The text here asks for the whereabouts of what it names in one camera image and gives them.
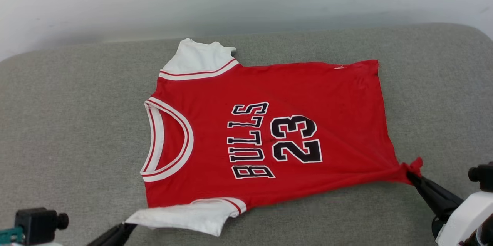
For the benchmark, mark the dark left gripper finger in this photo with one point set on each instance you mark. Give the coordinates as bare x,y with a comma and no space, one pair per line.
115,234

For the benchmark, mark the teal left camera connector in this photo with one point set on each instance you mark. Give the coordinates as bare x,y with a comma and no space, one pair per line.
9,235

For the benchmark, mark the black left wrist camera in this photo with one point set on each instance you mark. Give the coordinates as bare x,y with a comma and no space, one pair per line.
36,225

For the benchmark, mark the red and white basketball jersey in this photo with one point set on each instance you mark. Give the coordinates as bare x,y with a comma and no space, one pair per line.
308,96

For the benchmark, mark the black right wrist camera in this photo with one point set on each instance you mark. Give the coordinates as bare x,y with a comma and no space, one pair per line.
483,176

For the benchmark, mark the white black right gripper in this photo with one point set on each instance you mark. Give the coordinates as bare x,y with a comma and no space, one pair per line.
472,215

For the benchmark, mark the grey fabric sofa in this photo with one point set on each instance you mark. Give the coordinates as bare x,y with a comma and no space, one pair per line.
77,122

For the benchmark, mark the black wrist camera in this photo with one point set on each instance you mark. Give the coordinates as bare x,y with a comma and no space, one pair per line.
483,176
36,225

